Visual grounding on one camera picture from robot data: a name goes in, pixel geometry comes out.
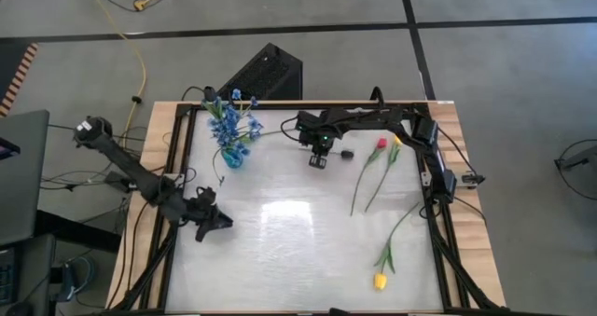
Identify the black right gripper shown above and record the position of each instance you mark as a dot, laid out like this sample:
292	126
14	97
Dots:
317	129

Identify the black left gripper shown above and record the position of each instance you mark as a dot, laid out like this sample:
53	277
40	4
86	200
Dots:
203	206

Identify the blue patterned glass vase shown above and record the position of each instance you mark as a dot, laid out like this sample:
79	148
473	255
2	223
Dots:
233	160

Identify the yellow artificial tulip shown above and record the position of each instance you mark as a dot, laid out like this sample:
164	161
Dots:
380	282
394	155

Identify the blue artificial flower spray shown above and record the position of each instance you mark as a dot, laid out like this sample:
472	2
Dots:
231	118

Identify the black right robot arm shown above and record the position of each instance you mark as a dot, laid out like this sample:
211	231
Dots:
373	115

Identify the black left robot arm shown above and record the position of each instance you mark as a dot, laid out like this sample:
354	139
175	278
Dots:
130	167

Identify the black perforated computer case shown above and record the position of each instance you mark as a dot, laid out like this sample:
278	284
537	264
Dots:
266	73

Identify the small black clamp device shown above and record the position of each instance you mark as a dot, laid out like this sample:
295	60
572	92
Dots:
472	180

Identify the grey laptop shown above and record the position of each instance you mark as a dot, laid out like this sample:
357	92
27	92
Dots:
23	181

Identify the orange black striped mat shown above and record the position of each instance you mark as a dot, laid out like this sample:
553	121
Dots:
18	76

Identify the black aluminium table frame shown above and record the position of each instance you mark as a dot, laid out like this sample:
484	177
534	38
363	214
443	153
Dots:
280	105

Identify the black table-level camera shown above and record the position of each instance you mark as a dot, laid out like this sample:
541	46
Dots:
338	312

